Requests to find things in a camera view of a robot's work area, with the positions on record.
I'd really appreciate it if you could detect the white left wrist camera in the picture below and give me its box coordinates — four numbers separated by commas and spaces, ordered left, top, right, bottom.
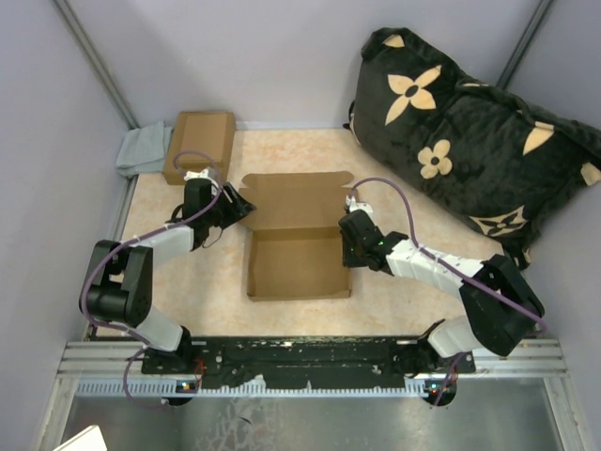
184, 167, 221, 187

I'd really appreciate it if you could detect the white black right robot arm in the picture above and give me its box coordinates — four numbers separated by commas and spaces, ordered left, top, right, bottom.
339, 210, 545, 376

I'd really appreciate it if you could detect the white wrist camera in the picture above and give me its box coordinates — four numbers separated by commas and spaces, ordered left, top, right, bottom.
184, 167, 221, 187
345, 194, 374, 216

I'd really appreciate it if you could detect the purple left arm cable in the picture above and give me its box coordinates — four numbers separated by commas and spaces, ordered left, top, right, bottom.
79, 150, 226, 411

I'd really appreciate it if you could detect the light blue folded cloth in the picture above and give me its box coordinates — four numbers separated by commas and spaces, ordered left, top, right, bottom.
116, 121, 173, 178

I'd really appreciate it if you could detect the white board corner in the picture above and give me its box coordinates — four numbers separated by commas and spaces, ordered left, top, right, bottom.
54, 425, 108, 451

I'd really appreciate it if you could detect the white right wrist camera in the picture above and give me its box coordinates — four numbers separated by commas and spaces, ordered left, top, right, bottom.
345, 194, 374, 216

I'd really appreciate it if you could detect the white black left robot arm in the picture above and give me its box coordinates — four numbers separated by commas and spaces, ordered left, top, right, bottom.
79, 176, 256, 374

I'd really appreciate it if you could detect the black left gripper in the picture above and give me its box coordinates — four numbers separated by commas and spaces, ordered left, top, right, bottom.
203, 182, 255, 229

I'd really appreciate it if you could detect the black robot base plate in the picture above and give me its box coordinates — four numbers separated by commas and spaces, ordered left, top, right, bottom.
142, 335, 453, 390

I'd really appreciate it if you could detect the black plush flower-pattern pillow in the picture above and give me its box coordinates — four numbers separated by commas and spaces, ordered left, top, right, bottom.
347, 27, 600, 269

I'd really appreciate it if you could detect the large folded brown cardboard box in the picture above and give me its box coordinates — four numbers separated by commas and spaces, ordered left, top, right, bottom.
162, 111, 236, 185

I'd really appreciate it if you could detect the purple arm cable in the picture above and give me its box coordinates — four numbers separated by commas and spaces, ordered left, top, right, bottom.
79, 150, 226, 411
347, 177, 548, 407

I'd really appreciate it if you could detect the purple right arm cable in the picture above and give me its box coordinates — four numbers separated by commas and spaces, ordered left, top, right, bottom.
347, 177, 548, 407

